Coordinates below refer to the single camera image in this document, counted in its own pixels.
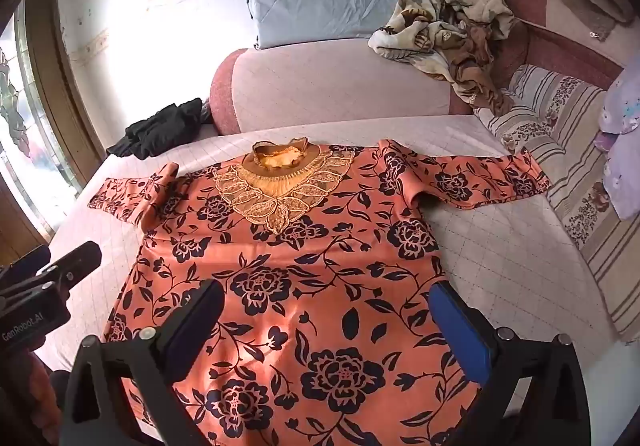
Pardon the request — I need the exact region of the orange floral shirt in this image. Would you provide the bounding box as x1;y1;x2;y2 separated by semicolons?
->
87;138;551;446

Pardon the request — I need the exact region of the wooden framed window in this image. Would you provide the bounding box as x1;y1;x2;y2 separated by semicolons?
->
0;0;108;247

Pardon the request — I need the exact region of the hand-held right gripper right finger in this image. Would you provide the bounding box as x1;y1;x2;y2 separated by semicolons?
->
427;281;593;446

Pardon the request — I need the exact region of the black crumpled garment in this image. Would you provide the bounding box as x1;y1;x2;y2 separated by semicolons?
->
106;98;203;159

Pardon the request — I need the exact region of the brown cream leaf-print blanket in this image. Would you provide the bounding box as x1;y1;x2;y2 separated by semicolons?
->
367;0;518;117

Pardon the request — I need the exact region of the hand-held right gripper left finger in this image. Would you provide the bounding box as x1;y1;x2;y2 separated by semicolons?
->
59;278;226;446

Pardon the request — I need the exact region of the pink padded headboard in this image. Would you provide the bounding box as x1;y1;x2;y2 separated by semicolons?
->
209;0;628;136

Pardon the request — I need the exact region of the pink quilted bed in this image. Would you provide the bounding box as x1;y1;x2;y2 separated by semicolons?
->
37;118;621;446

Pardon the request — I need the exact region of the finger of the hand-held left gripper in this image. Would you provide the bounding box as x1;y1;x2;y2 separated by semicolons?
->
39;241;103;288

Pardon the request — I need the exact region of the person's left forearm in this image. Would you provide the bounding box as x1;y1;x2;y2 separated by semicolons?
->
0;351;68;446

